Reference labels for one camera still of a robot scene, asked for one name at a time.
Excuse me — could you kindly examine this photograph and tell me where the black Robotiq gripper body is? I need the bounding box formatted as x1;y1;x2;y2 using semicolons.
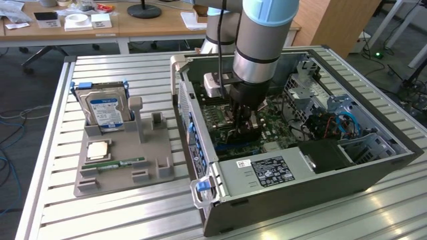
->
228;80;272;111

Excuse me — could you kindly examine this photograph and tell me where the black graphics card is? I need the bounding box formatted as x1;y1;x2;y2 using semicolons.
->
218;128;261;146

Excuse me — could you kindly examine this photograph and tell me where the CPU socket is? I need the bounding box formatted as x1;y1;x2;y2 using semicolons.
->
220;102;234;124

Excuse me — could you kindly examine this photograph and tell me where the green motherboard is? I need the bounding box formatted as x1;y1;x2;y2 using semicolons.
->
192;82;303;162

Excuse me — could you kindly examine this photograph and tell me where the silver chipset heat sink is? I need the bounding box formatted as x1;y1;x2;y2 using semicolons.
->
261;142;281;153

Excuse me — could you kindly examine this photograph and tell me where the silver metal disk bay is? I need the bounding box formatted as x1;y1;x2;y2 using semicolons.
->
283;72;335;118
336;131;399;166

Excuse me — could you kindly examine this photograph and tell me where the black power connector bundle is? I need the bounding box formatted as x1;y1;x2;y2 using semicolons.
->
301;113;329;141

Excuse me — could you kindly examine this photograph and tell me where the silver power supply unit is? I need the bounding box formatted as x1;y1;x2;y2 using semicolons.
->
208;146;317;198

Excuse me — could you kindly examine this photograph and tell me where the black plastic fan shroud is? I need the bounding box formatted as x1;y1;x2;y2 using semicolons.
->
297;138;357;175

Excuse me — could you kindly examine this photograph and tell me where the open dark grey PC case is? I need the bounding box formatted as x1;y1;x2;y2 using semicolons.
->
169;48;425;238

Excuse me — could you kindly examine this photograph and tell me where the stack of white papers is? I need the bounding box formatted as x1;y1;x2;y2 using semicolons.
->
178;11;208;31

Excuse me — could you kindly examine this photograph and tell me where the light wooden office desk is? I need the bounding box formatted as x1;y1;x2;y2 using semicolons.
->
0;0;120;48
118;0;301;55

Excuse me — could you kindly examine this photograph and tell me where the wooden cabinet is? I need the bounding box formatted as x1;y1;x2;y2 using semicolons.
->
292;0;383;59

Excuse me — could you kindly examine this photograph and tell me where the white control box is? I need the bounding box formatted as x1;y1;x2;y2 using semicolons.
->
356;31;372;55

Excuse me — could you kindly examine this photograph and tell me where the hard disk with blue caddy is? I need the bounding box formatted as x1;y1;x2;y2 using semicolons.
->
68;78;133;133

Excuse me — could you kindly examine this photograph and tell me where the silver CPU chip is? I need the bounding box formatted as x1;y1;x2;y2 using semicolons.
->
85;142;109;161

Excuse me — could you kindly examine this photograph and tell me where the grey plastic parts rack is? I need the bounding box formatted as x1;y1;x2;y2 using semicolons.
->
72;96;176;198

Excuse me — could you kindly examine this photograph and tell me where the black round lamp base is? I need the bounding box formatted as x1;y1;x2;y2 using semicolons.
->
125;0;162;19

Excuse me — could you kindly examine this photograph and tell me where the white labelled box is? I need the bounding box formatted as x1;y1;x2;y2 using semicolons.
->
89;13;113;29

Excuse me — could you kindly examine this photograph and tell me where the flat white box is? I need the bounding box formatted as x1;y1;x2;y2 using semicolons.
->
62;21;94;33

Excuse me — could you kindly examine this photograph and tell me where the white tape roll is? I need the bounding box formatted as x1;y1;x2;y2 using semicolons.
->
64;13;88;26

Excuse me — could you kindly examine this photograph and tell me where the dark plastic bag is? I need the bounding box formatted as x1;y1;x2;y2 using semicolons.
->
72;0;98;13

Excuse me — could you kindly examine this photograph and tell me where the black chair base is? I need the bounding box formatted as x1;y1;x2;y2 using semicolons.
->
18;44;101;74

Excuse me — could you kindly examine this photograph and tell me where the white box with black top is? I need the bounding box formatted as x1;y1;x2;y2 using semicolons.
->
32;11;62;29

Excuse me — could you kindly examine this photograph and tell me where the white card with red print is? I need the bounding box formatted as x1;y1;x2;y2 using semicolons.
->
4;22;30;30

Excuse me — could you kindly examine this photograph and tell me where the clear plastic bag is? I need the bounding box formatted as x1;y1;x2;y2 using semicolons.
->
0;1;26;24

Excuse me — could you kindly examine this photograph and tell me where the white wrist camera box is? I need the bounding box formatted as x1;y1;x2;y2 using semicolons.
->
202;72;230;98

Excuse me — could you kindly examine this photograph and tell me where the red wire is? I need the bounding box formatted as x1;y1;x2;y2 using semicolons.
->
325;117;335;139

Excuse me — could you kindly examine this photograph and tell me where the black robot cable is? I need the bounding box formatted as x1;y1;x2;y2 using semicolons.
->
214;0;230;96

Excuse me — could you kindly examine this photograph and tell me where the blue data wire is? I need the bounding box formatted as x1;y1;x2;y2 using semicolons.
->
333;111;361;138

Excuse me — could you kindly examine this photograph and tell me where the white table frame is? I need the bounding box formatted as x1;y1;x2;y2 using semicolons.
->
363;0;427;69

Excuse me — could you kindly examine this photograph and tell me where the white floor cable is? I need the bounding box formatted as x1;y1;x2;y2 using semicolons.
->
0;104;50;121

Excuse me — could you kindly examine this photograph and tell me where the blue floor cable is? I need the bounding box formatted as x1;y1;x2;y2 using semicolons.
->
0;119;26;216

